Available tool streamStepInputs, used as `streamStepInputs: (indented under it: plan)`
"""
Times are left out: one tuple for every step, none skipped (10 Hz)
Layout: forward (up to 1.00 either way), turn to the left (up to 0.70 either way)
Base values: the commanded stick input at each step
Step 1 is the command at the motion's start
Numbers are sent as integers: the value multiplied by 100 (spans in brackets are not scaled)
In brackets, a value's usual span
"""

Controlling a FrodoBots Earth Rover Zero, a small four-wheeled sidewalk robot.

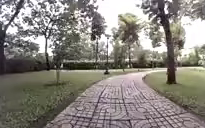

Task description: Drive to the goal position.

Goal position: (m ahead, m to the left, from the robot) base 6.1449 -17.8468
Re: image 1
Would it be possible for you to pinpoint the large dark-trunked tree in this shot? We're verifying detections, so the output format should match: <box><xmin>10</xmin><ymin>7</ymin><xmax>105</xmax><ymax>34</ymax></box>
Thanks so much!
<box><xmin>139</xmin><ymin>0</ymin><xmax>205</xmax><ymax>85</ymax></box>
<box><xmin>0</xmin><ymin>0</ymin><xmax>28</xmax><ymax>76</ymax></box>

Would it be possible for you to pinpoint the long low green hedge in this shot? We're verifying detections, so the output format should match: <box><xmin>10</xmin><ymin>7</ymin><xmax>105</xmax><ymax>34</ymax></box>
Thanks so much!
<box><xmin>61</xmin><ymin>60</ymin><xmax>168</xmax><ymax>71</ymax></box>

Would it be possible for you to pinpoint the tall slim tree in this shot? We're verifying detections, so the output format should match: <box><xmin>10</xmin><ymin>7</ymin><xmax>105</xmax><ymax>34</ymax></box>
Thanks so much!
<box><xmin>23</xmin><ymin>0</ymin><xmax>91</xmax><ymax>71</ymax></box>
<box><xmin>89</xmin><ymin>11</ymin><xmax>108</xmax><ymax>70</ymax></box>

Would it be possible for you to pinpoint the lamp pole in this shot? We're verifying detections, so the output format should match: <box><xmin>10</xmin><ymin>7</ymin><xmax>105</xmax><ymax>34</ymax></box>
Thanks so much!
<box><xmin>103</xmin><ymin>33</ymin><xmax>111</xmax><ymax>76</ymax></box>

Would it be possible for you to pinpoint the patterned grey tile path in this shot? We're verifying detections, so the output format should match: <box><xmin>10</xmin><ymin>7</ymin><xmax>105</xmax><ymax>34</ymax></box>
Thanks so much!
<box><xmin>44</xmin><ymin>68</ymin><xmax>205</xmax><ymax>128</ymax></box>

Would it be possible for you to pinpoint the dark hedge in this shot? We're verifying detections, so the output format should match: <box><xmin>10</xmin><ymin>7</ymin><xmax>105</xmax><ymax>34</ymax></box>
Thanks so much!
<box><xmin>0</xmin><ymin>57</ymin><xmax>55</xmax><ymax>76</ymax></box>

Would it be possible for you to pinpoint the grass lawn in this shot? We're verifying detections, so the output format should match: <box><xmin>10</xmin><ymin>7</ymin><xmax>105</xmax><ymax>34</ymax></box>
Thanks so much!
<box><xmin>0</xmin><ymin>68</ymin><xmax>148</xmax><ymax>128</ymax></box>
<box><xmin>143</xmin><ymin>67</ymin><xmax>205</xmax><ymax>125</ymax></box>

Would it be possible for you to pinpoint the tall bushy-topped tree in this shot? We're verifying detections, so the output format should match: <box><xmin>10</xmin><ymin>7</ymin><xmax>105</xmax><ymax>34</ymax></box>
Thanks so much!
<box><xmin>116</xmin><ymin>12</ymin><xmax>145</xmax><ymax>70</ymax></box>

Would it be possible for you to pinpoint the small thin tree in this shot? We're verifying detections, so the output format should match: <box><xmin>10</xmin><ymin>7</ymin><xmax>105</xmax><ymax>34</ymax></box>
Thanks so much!
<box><xmin>49</xmin><ymin>19</ymin><xmax>78</xmax><ymax>85</ymax></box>

